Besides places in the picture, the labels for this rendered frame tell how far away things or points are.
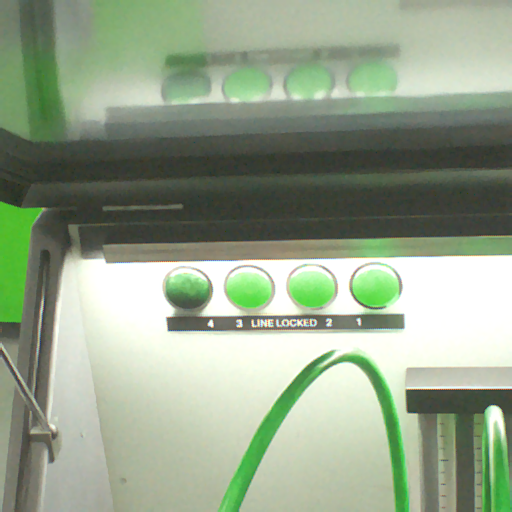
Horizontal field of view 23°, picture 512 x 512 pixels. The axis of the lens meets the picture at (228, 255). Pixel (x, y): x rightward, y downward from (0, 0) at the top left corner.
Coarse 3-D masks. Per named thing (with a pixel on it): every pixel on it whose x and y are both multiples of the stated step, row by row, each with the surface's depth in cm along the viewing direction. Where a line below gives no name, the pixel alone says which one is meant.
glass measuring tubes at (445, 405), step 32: (416, 384) 118; (448, 384) 117; (480, 384) 117; (416, 416) 122; (448, 416) 121; (480, 416) 121; (416, 448) 123; (448, 448) 123; (480, 448) 122; (416, 480) 125; (448, 480) 125; (480, 480) 124
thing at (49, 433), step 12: (0, 348) 102; (12, 360) 104; (12, 372) 104; (24, 384) 106; (24, 396) 107; (36, 408) 109; (36, 432) 112; (48, 432) 111; (60, 432) 114; (48, 444) 112; (60, 444) 114
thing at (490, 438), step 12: (492, 408) 98; (492, 420) 95; (492, 432) 93; (504, 432) 94; (492, 444) 92; (504, 444) 92; (492, 456) 91; (504, 456) 91; (492, 468) 91; (504, 468) 90; (492, 480) 90; (504, 480) 89; (492, 492) 89; (504, 492) 89; (492, 504) 89; (504, 504) 88
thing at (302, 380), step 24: (312, 360) 96; (336, 360) 98; (360, 360) 103; (288, 384) 94; (384, 384) 108; (288, 408) 92; (384, 408) 110; (264, 432) 90; (240, 480) 88; (240, 504) 88; (408, 504) 118
